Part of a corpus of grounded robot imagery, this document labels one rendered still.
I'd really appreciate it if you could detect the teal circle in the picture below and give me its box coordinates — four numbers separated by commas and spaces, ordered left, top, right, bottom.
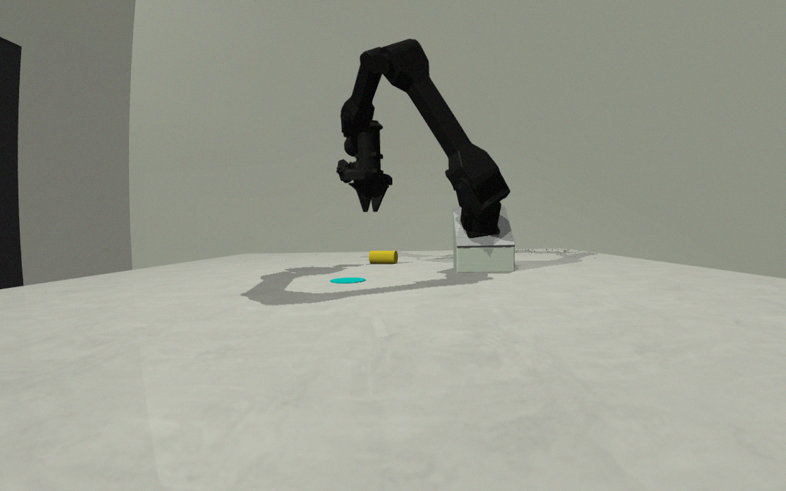
330, 278, 365, 284

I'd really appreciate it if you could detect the yellow cylinder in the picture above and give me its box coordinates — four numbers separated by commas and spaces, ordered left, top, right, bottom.
369, 251, 398, 264

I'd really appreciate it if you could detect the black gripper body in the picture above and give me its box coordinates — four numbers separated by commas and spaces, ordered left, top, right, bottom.
343, 148, 392, 186

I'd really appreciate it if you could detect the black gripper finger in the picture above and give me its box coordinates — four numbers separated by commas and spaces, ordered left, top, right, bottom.
349, 182, 375, 212
371, 185, 389, 212

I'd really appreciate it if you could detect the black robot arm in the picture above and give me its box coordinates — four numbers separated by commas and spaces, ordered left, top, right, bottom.
340, 39, 510, 238

